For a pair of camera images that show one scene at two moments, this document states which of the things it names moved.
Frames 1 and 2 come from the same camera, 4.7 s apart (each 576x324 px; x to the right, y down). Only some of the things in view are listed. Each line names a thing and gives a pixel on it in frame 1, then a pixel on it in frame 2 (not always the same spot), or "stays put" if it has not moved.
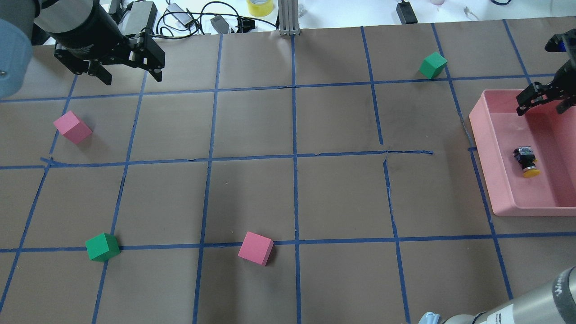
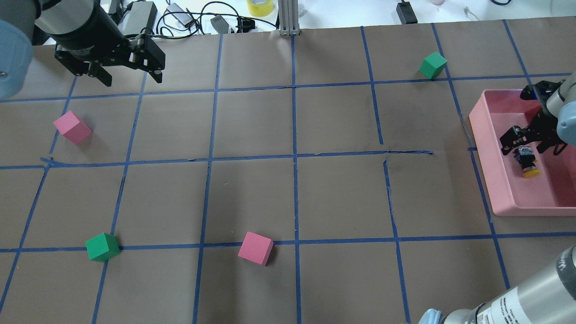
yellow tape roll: x=260 y=8 stays put
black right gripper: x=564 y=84 to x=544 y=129
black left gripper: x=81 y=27 stays put
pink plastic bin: x=528 y=161 stays put
